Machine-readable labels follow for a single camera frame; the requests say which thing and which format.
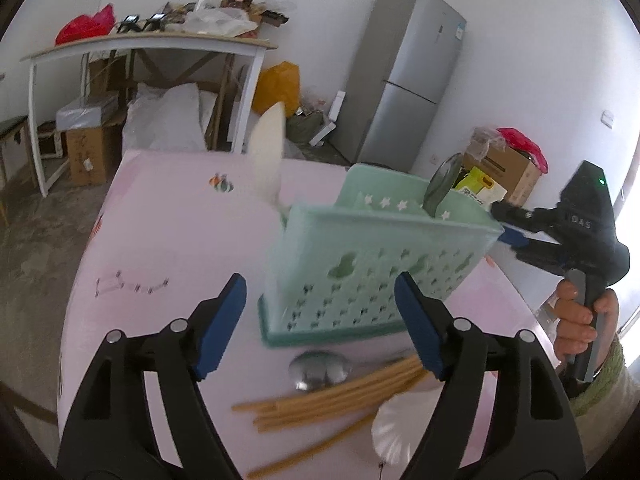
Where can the plastic wrapped grey box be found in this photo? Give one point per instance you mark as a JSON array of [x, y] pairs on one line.
[[87, 112]]

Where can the person's right hand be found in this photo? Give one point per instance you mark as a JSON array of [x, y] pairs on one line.
[[575, 317]]

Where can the clear plastic bag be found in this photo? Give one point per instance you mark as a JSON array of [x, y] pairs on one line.
[[215, 22]]

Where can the silver refrigerator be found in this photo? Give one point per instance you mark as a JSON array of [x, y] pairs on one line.
[[400, 75]]

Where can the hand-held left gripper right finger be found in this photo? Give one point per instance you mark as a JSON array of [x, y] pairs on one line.
[[420, 320]]

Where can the bundle of wooden chopsticks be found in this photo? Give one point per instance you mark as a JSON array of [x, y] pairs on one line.
[[320, 405]]

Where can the white desk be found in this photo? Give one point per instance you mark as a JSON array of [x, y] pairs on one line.
[[150, 42]]

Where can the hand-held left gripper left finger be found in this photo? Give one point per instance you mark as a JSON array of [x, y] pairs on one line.
[[222, 330]]

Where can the wooden chair black seat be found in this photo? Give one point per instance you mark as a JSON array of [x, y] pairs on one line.
[[12, 127]]

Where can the black metal-edged case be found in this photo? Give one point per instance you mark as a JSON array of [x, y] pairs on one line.
[[50, 142]]

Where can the person's right forearm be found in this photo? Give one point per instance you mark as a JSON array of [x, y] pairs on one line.
[[605, 390]]

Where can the yellow and white bag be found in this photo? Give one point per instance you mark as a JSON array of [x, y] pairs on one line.
[[480, 187]]

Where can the white sack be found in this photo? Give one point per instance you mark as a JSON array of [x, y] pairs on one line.
[[160, 120]]

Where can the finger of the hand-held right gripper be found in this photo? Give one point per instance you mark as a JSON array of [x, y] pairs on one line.
[[520, 216], [515, 238]]

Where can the green plastic utensil holder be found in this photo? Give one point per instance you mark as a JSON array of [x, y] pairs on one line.
[[360, 240]]

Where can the orange plastic bag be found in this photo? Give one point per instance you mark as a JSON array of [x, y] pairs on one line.
[[277, 85]]

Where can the small black device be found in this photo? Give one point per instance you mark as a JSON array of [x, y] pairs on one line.
[[156, 21], [128, 23]]

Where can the dark green bag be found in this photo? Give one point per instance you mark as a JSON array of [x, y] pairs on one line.
[[305, 127]]

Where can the pink printed tablecloth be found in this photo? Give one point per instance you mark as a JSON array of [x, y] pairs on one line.
[[175, 240]]

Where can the cardboard box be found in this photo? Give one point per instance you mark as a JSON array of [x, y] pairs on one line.
[[90, 155], [105, 80], [510, 170]]

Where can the red plastic bag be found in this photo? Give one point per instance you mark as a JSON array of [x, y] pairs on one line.
[[82, 27], [520, 140]]

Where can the wall socket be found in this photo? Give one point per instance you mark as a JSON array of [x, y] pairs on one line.
[[607, 119]]

